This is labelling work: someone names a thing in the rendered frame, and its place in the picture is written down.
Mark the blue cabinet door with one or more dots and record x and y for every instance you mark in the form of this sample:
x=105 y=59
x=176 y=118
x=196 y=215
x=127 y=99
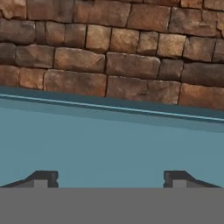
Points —
x=110 y=145

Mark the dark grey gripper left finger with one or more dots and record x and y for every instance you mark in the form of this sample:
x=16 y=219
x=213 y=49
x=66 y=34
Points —
x=46 y=176

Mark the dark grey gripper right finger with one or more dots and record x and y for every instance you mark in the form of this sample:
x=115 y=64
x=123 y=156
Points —
x=175 y=176

